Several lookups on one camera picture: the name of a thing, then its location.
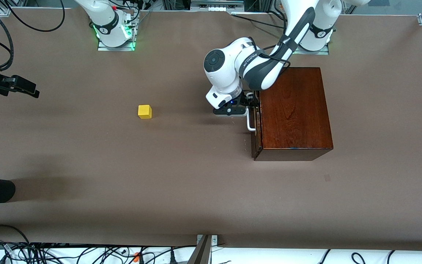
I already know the white metal drawer handle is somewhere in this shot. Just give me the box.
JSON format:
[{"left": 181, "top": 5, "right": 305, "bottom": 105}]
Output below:
[{"left": 247, "top": 107, "right": 256, "bottom": 132}]

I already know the wooden drawer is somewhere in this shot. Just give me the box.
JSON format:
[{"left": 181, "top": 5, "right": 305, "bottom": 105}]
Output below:
[{"left": 251, "top": 92, "right": 263, "bottom": 158}]

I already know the yellow cube block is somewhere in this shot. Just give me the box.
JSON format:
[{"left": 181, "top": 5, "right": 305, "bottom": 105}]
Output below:
[{"left": 138, "top": 104, "right": 152, "bottom": 120}]

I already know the dark wooden drawer cabinet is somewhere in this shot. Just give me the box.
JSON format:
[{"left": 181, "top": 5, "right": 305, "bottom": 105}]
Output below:
[{"left": 251, "top": 67, "right": 334, "bottom": 162}]

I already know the brown table cover sheet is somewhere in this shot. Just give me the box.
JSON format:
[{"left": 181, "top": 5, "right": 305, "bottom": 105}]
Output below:
[{"left": 0, "top": 7, "right": 422, "bottom": 247}]

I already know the grey metal pole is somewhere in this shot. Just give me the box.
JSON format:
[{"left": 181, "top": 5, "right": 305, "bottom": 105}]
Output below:
[{"left": 186, "top": 235, "right": 212, "bottom": 264}]

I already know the black base cable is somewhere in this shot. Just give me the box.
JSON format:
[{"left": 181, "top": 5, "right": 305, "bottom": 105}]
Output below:
[{"left": 231, "top": 13, "right": 288, "bottom": 30}]

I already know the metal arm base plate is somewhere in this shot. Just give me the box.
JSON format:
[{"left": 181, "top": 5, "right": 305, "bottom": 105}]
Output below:
[
  {"left": 97, "top": 15, "right": 138, "bottom": 52},
  {"left": 292, "top": 44, "right": 329, "bottom": 55}
]

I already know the thin black hanging cable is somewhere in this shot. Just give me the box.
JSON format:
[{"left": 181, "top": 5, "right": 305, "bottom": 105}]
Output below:
[{"left": 4, "top": 0, "right": 65, "bottom": 32}]

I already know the black looped cable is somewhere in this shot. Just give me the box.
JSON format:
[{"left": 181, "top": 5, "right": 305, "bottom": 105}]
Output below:
[{"left": 0, "top": 224, "right": 32, "bottom": 253}]

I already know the metal bracket with screws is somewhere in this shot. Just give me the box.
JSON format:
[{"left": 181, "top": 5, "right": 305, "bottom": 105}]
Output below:
[{"left": 196, "top": 235, "right": 219, "bottom": 245}]

